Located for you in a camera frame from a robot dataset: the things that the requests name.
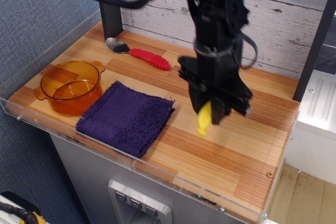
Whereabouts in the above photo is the yellow object bottom left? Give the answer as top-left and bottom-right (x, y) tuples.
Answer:
(24, 212), (48, 224)

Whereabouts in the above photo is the white ribbed side unit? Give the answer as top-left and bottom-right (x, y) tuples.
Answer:
(284, 70), (335, 184)

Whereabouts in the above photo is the silver dispenser button panel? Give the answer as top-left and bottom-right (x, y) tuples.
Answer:
(108, 179), (173, 223)

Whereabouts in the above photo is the grey toy fridge cabinet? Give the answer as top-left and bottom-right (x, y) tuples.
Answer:
(48, 132), (253, 224)

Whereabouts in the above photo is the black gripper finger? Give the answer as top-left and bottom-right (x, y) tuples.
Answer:
(189, 83), (212, 114)
(211, 95), (232, 124)

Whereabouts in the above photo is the black left vertical post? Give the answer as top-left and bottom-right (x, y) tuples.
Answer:
(99, 2), (123, 39)

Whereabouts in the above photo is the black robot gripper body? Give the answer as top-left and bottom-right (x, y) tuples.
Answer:
(178, 49), (253, 116)

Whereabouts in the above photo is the clear acrylic table guard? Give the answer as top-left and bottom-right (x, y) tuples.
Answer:
(1, 12), (299, 223)

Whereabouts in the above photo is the yellow toy banana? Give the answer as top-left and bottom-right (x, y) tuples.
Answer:
(196, 100), (236, 138)

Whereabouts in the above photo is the orange transparent plastic pot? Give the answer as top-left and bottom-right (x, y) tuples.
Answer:
(34, 60), (105, 116)

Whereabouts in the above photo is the black vertical post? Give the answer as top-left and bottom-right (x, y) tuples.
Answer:
(99, 2), (123, 39)
(292, 0), (335, 102)

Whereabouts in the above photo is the black right vertical post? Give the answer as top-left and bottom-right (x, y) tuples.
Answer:
(292, 0), (335, 102)

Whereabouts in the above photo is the purple folded towel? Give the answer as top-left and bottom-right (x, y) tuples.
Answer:
(76, 81), (174, 158)

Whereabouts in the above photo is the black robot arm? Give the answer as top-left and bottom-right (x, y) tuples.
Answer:
(178, 0), (253, 124)

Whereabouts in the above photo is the red handled metal spoon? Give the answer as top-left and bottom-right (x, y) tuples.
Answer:
(106, 37), (171, 71)

